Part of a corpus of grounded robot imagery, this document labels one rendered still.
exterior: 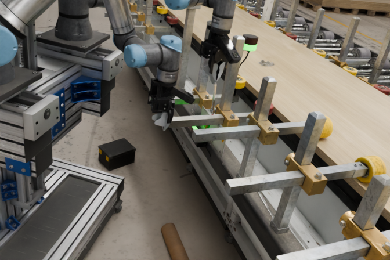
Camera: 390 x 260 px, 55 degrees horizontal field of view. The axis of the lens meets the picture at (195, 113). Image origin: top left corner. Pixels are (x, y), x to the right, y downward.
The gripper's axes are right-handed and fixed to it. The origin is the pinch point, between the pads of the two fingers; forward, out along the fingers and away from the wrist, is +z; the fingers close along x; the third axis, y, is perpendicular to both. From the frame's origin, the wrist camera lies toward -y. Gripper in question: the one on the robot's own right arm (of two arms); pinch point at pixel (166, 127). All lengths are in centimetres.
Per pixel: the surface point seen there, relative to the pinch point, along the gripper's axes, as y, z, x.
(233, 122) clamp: -25.6, -3.6, 5.0
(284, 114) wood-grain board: -46.4, -7.8, 7.9
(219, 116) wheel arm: -21.5, -3.7, 0.6
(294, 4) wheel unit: -133, -25, -119
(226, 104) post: -25.1, -7.7, -2.3
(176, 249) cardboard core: -15, 75, -3
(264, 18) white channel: -121, -9, -135
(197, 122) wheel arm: -11.9, -2.4, 1.5
